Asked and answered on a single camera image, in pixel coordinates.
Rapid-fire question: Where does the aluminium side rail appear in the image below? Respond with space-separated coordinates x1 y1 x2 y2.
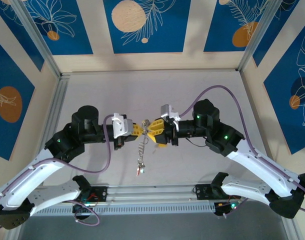
39 74 70 183

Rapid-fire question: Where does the black base controller box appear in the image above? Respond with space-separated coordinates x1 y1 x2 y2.
213 199 241 218
71 201 94 221

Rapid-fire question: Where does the grey slotted cable duct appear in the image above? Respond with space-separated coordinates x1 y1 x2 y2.
32 201 216 216

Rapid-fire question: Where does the aluminium frame post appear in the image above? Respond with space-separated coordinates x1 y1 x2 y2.
238 0 280 73
6 226 27 240
277 216 302 240
11 0 63 79

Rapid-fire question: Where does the metal key holder with rings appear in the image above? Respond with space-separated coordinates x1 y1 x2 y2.
134 119 150 176

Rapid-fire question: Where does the aluminium front rail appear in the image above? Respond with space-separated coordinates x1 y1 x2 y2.
42 184 288 204

